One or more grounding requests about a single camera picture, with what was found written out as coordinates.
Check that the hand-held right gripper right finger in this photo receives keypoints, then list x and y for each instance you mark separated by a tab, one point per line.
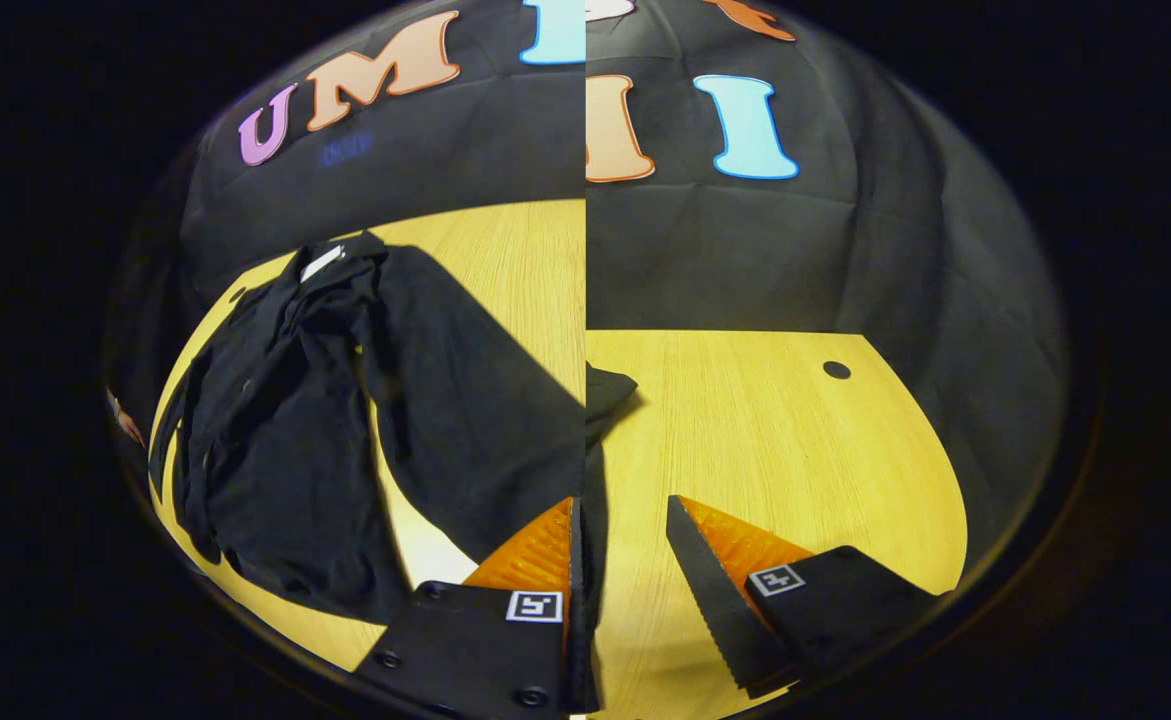
725	610

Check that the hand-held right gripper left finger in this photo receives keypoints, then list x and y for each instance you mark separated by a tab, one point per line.
485	650

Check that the black coat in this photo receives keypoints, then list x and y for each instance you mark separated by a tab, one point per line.
285	450

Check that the black backdrop cloth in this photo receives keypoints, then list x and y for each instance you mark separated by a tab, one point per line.
895	260

